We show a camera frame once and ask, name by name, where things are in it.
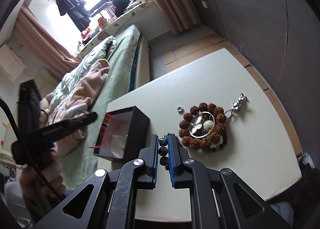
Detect black frame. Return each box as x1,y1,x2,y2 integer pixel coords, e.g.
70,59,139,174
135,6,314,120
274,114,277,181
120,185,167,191
18,79,43,131

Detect person's left hand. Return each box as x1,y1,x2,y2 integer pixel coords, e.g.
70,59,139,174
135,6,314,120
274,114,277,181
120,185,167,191
19,149,67,203

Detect pink blanket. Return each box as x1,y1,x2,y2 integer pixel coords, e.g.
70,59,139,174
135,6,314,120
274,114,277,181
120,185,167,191
39,59,111,156

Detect hanging dark clothes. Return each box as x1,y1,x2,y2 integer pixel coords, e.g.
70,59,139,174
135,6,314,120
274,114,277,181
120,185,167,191
53,0,91,33

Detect bed with green sheet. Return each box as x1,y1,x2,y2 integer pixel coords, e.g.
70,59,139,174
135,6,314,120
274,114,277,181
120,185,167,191
47,24,151,191

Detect brown rudraksha bead bracelet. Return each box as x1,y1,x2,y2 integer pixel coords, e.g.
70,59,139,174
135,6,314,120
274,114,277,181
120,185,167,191
178,103,228,154

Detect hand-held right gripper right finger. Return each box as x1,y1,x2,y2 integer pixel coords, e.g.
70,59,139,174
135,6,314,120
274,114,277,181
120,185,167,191
167,134,293,229

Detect dark and pale bead bracelet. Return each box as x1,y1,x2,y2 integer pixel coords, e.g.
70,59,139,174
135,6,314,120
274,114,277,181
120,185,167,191
210,136,227,152

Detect floral window seat cushion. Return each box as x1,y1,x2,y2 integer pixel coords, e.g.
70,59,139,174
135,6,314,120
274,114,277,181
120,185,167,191
76,0,153,58

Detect silver chain with pendant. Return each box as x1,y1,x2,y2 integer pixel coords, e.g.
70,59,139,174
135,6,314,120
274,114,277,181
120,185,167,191
226,92,248,120

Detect silver charm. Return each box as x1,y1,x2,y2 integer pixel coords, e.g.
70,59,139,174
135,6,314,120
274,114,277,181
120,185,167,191
191,115,204,132

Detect green floral quilt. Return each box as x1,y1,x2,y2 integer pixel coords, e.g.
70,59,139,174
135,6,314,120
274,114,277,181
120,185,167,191
47,36,118,113

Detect red thin sticks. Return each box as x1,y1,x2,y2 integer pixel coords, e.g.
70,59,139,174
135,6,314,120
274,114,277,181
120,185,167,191
88,113,116,149

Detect black jewelry box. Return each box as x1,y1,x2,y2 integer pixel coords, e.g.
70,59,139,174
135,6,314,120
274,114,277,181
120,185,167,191
93,106,151,163

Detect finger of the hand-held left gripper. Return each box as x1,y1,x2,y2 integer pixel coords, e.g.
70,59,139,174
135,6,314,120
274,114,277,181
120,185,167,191
27,111,98,145

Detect dark cloth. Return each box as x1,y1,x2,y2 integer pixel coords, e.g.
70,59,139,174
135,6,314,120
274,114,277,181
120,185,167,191
297,152,320,196

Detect silver bangle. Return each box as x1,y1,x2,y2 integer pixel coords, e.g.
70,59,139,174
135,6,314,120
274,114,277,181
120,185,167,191
188,111,216,138

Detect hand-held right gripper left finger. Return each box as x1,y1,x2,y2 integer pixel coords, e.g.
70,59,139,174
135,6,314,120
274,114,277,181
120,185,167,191
32,135,160,229

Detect black cable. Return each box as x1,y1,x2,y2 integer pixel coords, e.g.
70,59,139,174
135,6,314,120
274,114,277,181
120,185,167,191
0,97,66,201

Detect black bag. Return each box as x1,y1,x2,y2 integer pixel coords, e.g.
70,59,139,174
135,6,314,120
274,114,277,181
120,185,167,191
112,0,133,18

